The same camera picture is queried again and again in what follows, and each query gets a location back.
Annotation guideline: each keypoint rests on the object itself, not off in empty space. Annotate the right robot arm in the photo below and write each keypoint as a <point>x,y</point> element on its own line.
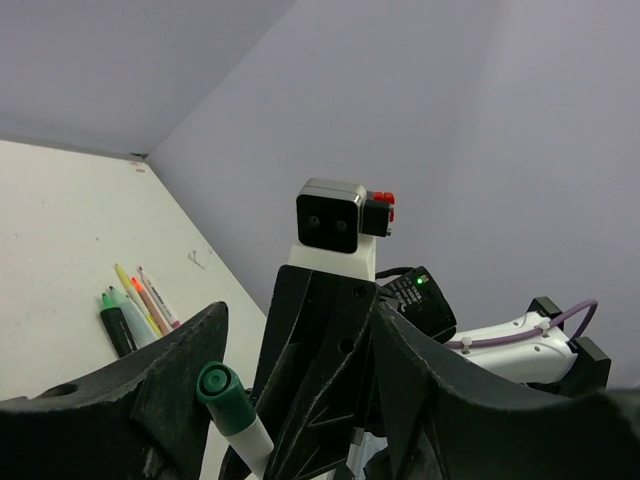
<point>533,350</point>

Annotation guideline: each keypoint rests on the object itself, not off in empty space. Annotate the yellow highlighter pen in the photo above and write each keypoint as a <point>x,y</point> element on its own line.
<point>136,299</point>

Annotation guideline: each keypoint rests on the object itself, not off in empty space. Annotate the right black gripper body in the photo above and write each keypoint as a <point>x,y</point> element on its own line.
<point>361,442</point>

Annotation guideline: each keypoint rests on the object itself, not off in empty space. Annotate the green black highlighter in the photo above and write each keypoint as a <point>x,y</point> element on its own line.
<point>117,329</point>

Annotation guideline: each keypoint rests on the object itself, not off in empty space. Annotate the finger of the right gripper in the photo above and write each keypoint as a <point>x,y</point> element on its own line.
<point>298,366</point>

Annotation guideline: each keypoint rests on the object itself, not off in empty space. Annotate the pale green highlighter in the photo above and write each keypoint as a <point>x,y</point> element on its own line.
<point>142,332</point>

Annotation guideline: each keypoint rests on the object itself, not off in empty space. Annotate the purple white marker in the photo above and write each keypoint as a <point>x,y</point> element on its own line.
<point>167,312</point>

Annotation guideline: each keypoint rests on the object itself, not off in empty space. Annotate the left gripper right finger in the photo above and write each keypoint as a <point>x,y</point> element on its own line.
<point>447,418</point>

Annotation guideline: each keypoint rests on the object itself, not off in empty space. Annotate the green cap white marker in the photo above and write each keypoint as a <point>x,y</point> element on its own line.
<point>221,391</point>

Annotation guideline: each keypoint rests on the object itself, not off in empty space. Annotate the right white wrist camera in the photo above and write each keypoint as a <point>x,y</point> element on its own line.
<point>338,224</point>

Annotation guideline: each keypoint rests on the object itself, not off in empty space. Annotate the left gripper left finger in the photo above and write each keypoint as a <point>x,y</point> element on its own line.
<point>136,418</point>

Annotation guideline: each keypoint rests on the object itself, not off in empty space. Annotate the orange highlighter pen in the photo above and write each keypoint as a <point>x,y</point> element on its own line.
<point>148,302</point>

